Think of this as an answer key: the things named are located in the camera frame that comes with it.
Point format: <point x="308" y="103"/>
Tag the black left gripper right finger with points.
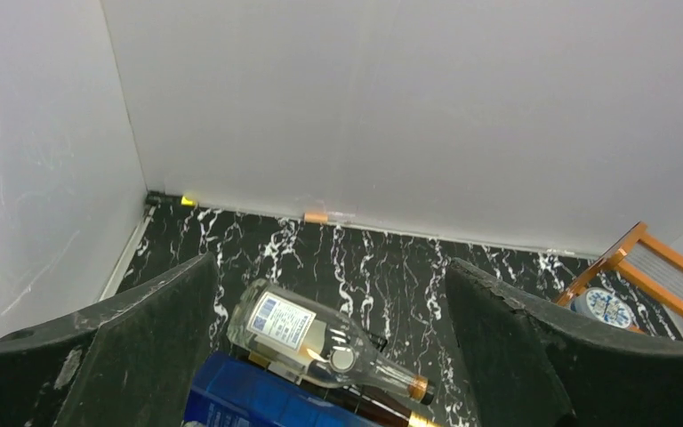
<point x="531" y="362"/>

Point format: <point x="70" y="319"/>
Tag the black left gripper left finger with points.
<point x="128" y="360"/>

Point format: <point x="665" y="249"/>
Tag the blue square glass bottle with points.
<point x="228" y="392"/>

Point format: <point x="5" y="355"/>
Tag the clear round glass bottle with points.
<point x="316" y="343"/>

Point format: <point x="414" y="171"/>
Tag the brown bottle with gold cap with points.
<point x="374" y="405"/>

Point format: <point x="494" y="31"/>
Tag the orange framed glass shelf rack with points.
<point x="643" y="261"/>

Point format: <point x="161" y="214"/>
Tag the blue white round tin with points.
<point x="604" y="306"/>

